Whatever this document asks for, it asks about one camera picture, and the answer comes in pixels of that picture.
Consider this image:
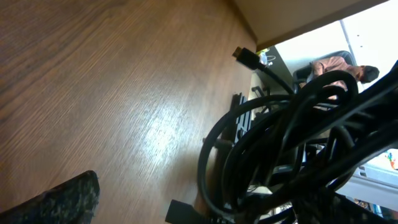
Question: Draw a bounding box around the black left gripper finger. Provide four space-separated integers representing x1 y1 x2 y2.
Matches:
1 170 100 224

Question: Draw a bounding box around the black cable bundle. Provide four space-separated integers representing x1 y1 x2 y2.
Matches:
164 46 398 224

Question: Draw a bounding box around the seated person in background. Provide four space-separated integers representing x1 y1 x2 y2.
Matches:
301 56 380 93

